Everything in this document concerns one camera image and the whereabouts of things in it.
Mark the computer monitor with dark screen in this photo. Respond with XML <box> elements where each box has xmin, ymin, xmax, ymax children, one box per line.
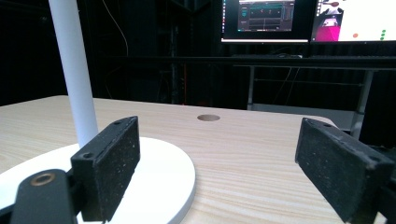
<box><xmin>220</xmin><ymin>0</ymin><xmax>316</xmax><ymax>44</ymax></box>

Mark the computer monitor with white screen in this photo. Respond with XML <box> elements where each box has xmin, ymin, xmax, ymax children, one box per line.
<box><xmin>310</xmin><ymin>0</ymin><xmax>396</xmax><ymax>44</ymax></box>

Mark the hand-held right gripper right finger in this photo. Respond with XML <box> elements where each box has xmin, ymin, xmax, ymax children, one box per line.
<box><xmin>294</xmin><ymin>117</ymin><xmax>396</xmax><ymax>224</ymax></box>

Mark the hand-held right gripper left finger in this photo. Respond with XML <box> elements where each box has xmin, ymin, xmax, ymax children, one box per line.
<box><xmin>70</xmin><ymin>116</ymin><xmax>141</xmax><ymax>223</ymax></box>

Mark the thin hanging cable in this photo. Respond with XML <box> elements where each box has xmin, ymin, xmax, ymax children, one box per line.
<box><xmin>102</xmin><ymin>0</ymin><xmax>130</xmax><ymax>58</ymax></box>

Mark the white stand with round base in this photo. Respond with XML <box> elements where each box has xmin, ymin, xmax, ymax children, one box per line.
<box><xmin>0</xmin><ymin>0</ymin><xmax>197</xmax><ymax>224</ymax></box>

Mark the metal-framed desk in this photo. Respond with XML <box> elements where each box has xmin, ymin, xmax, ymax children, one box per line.
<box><xmin>232</xmin><ymin>52</ymin><xmax>396</xmax><ymax>139</ymax></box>

